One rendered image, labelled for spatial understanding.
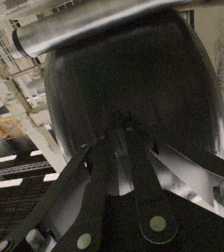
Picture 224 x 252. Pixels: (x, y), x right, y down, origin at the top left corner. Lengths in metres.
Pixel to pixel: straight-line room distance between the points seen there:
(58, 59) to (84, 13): 0.08
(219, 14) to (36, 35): 0.35
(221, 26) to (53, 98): 0.36
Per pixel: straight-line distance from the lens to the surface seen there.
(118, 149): 0.16
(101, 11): 0.27
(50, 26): 0.28
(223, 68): 0.46
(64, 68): 0.27
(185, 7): 0.51
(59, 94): 0.26
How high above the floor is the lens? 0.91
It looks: 33 degrees up
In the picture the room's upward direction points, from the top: 159 degrees clockwise
